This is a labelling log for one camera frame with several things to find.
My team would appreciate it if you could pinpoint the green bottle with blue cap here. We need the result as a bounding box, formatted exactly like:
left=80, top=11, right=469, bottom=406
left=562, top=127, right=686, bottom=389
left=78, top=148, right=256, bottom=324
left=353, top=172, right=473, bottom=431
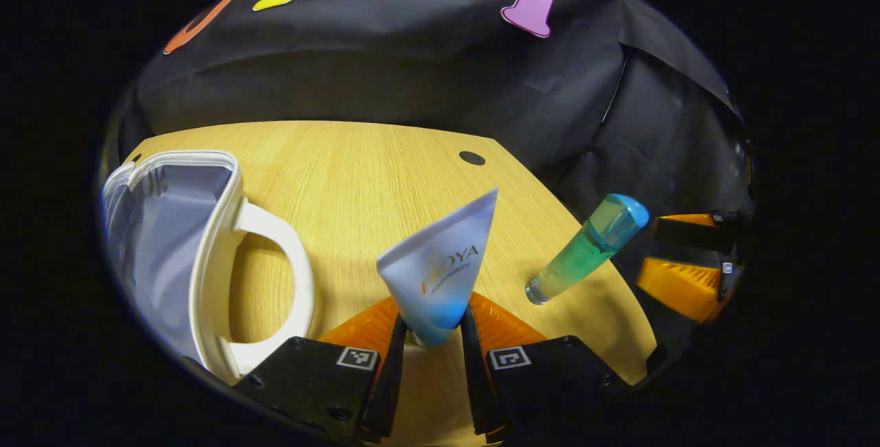
left=525, top=193, right=650, bottom=306

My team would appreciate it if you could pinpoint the white and blue tube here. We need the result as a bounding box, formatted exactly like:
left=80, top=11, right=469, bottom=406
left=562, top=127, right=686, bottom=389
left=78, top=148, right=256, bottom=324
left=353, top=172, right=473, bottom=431
left=376, top=188, right=499, bottom=349

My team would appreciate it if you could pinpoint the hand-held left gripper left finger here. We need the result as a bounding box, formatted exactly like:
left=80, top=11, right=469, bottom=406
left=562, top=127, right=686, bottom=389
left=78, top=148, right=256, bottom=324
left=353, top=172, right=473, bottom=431
left=232, top=296, right=410, bottom=444

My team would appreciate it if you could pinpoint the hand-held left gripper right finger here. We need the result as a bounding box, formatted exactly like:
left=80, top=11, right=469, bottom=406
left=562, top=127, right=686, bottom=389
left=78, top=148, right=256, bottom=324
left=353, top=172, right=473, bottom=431
left=459, top=292, right=631, bottom=444

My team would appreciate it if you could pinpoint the white suitcase with handle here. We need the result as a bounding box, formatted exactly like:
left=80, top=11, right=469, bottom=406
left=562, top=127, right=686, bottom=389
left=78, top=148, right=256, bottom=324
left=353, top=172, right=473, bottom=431
left=101, top=149, right=316, bottom=387

